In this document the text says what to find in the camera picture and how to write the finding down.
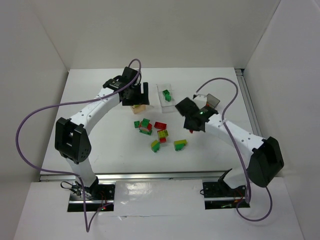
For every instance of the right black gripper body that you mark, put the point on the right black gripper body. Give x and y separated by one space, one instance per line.
188 116

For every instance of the grey transparent container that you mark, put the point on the grey transparent container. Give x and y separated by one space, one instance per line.
212 101

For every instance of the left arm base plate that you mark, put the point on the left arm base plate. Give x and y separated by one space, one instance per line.
103 198

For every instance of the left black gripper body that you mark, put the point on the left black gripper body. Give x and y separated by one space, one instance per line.
136 100

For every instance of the dark green lego cube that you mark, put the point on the dark green lego cube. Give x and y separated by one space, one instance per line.
165 92

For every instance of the aluminium front rail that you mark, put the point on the aluminium front rail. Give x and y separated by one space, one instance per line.
159 176

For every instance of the orange transparent container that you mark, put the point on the orange transparent container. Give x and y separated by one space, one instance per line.
139 109

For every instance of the yellow green red lego stack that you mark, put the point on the yellow green red lego stack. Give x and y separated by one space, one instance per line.
179 144

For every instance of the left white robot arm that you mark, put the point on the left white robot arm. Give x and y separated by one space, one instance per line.
72 134

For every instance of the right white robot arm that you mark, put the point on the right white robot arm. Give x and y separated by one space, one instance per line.
262 158

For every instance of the clear transparent container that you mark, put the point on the clear transparent container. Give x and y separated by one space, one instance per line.
166 107

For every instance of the aluminium side rail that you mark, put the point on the aluminium side rail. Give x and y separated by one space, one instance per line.
247 101

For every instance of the red lego brick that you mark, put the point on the red lego brick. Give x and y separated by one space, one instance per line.
160 125

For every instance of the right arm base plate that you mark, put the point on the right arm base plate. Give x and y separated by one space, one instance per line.
218 195

